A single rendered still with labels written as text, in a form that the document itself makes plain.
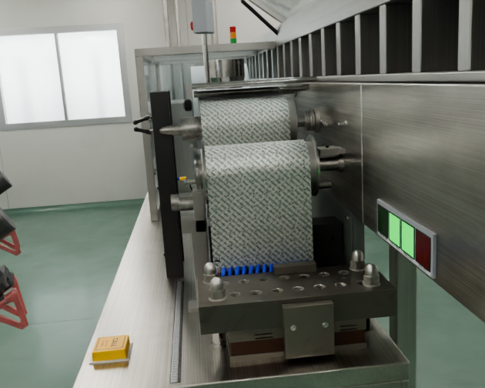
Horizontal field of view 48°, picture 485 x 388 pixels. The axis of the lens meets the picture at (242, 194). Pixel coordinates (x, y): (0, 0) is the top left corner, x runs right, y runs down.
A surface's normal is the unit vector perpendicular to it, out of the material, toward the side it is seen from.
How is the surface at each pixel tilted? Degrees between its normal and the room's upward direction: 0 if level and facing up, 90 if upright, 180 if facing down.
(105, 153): 90
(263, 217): 90
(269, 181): 90
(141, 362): 0
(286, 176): 90
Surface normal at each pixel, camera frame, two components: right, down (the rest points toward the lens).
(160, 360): -0.06, -0.98
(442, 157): -0.99, 0.08
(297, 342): 0.09, 0.20
